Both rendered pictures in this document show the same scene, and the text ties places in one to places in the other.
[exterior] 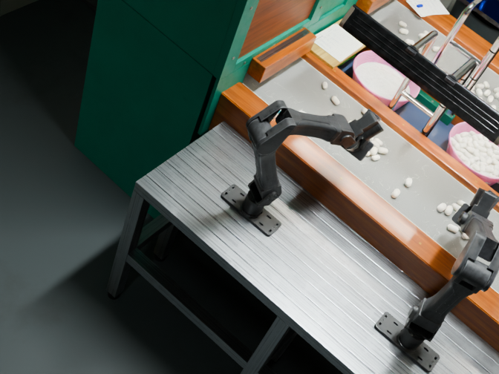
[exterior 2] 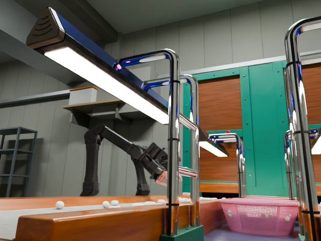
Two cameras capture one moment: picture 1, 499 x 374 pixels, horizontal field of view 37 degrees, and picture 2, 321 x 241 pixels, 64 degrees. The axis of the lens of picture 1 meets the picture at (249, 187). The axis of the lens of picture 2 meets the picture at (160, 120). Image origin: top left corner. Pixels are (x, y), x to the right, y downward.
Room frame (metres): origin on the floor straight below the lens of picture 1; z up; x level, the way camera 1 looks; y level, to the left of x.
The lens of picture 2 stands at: (1.72, -1.92, 0.80)
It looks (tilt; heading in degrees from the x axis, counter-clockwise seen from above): 15 degrees up; 94
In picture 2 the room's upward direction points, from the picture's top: 2 degrees clockwise
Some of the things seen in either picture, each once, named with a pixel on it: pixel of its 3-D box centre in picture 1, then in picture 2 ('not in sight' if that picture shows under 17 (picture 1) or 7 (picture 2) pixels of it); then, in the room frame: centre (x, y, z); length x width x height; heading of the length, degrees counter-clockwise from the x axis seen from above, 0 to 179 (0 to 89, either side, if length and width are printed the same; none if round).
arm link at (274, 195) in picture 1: (263, 188); (143, 192); (1.48, -0.04, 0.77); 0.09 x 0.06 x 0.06; 40
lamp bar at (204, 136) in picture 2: (425, 70); (213, 144); (1.94, -0.34, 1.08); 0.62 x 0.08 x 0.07; 69
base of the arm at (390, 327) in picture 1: (412, 335); not in sight; (1.27, -0.60, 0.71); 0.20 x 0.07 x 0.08; 70
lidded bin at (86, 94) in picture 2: not in sight; (88, 99); (0.30, 1.87, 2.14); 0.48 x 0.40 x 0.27; 160
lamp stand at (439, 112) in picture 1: (413, 101); (227, 173); (2.01, -0.38, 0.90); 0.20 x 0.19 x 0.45; 69
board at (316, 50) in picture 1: (341, 40); (269, 197); (2.34, -0.08, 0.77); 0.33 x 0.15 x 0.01; 159
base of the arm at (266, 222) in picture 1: (254, 202); not in sight; (1.47, -0.03, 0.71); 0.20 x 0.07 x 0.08; 70
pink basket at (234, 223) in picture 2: not in sight; (258, 215); (2.00, -0.96, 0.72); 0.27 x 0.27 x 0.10
